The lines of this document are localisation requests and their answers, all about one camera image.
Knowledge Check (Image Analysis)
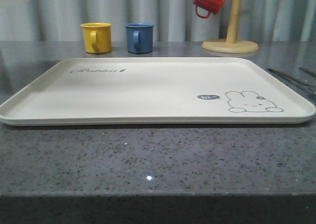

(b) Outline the silver metal fork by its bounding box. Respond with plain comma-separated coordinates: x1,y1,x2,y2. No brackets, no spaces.
268,68,316,94

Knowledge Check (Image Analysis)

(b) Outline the silver metal spoon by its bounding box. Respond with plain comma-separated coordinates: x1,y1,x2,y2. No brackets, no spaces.
299,67,316,77

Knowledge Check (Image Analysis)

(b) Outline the yellow enamel mug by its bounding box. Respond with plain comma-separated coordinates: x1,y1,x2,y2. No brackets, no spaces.
80,22,112,54

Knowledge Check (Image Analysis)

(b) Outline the cream rabbit serving tray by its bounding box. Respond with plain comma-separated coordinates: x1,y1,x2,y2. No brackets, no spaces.
0,57,316,126

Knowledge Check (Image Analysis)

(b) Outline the blue enamel mug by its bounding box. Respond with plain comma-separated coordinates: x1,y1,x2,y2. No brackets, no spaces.
125,23,154,54

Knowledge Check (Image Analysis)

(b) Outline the wooden mug tree stand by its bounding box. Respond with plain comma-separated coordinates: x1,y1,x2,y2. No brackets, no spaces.
201,0,259,53

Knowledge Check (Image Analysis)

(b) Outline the grey pleated curtain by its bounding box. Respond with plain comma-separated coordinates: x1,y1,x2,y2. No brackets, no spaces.
0,0,316,43

